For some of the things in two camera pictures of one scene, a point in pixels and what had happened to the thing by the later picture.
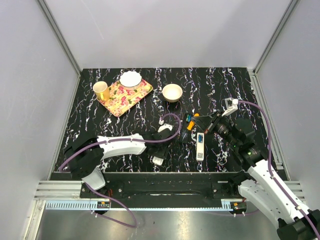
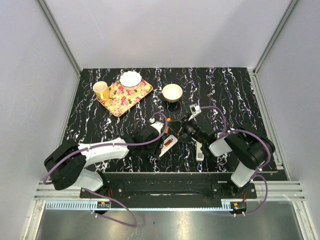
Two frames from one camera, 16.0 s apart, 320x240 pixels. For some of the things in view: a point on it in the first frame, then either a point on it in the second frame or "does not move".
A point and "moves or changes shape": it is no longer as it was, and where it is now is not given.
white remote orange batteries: [157, 161] moves or changes shape
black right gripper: [213, 120] → [175, 125]
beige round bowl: [172, 92] does not move
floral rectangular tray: [121, 97] does not move
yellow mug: [102, 90] does not move
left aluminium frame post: [75, 66] does not move
